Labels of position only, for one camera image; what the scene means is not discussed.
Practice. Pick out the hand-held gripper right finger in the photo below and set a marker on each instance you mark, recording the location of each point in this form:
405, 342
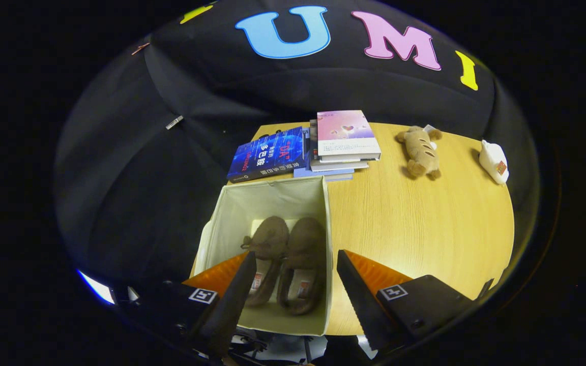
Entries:
361, 305

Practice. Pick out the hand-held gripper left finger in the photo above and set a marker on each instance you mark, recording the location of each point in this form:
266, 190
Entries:
232, 305

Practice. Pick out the brown suede shoe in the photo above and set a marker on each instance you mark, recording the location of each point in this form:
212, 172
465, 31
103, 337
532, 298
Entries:
272, 236
305, 244

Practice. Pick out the cream fabric storage box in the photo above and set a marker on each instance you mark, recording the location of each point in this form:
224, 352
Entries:
272, 198

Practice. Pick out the lit computer screen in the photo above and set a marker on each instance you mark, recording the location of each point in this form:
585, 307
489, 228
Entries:
97, 287

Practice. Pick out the light blue book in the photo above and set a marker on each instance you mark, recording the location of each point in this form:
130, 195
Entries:
323, 174

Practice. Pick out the dark blue book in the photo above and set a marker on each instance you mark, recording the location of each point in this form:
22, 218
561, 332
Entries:
267, 155

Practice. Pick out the tan bread plush toy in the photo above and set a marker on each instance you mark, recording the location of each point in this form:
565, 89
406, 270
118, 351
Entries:
421, 152

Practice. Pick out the black backdrop cloth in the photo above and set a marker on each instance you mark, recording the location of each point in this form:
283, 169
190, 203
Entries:
120, 178

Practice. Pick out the pink book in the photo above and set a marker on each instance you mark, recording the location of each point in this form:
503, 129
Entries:
344, 129

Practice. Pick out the silver clip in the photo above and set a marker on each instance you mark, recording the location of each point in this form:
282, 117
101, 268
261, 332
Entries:
174, 122

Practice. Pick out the white soft toy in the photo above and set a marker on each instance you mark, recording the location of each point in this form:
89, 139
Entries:
491, 160

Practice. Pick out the pink clip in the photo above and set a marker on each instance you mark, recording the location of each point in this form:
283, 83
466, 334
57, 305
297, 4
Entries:
140, 49

